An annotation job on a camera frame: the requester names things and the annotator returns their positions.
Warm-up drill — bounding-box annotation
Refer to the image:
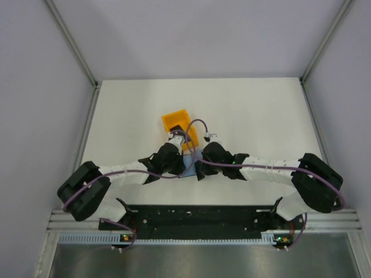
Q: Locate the left aluminium frame post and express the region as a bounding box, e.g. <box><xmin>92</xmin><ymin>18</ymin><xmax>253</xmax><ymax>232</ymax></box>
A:
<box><xmin>43</xmin><ymin>0</ymin><xmax>99</xmax><ymax>88</ymax></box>

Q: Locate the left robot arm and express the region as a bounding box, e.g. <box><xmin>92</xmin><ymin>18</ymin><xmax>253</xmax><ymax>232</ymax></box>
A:
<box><xmin>57</xmin><ymin>139</ymin><xmax>186</xmax><ymax>230</ymax></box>

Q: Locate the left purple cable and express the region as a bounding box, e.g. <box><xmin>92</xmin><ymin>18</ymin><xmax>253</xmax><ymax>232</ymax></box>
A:
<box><xmin>62</xmin><ymin>130</ymin><xmax>203</xmax><ymax>251</ymax></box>

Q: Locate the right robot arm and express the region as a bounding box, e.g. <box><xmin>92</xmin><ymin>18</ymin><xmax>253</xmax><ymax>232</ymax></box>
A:
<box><xmin>200</xmin><ymin>142</ymin><xmax>345</xmax><ymax>229</ymax></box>

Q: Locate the black card in bin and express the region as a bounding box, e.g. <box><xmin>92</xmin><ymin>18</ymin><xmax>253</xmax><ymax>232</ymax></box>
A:
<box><xmin>169</xmin><ymin>125</ymin><xmax>184</xmax><ymax>134</ymax></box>

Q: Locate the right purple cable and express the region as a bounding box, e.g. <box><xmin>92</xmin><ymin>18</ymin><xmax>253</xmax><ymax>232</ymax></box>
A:
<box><xmin>185</xmin><ymin>119</ymin><xmax>347</xmax><ymax>251</ymax></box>

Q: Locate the yellow plastic bin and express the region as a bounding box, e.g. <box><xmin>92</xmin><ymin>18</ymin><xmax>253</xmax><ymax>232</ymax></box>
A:
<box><xmin>162</xmin><ymin>109</ymin><xmax>199</xmax><ymax>148</ymax></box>

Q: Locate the purple cable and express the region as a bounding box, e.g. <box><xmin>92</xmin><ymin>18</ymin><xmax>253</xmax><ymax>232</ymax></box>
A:
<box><xmin>185</xmin><ymin>119</ymin><xmax>347</xmax><ymax>251</ymax></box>
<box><xmin>62</xmin><ymin>130</ymin><xmax>203</xmax><ymax>251</ymax></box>

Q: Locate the grey cable duct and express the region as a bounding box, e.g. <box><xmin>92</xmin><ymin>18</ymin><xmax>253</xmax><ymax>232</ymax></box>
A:
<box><xmin>58</xmin><ymin>233</ymin><xmax>289</xmax><ymax>246</ymax></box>

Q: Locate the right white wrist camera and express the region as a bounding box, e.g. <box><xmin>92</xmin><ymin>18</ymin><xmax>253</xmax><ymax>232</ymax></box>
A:
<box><xmin>204</xmin><ymin>132</ymin><xmax>221</xmax><ymax>144</ymax></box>

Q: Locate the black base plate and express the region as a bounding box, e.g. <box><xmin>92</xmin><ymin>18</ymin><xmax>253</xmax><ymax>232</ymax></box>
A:
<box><xmin>98</xmin><ymin>204</ymin><xmax>307</xmax><ymax>240</ymax></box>

